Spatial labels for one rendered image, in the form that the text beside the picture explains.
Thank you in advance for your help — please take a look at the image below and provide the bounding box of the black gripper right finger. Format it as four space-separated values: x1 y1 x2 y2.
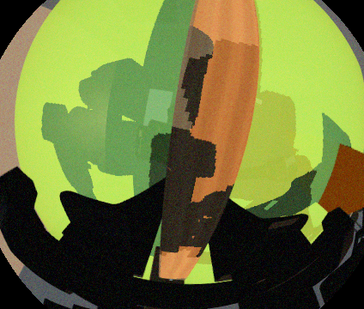
209 198 309 282

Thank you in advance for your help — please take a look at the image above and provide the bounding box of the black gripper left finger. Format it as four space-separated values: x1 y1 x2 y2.
59 179 165 278

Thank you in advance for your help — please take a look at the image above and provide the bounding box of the wooden post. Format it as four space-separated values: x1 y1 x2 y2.
144 246 185 309

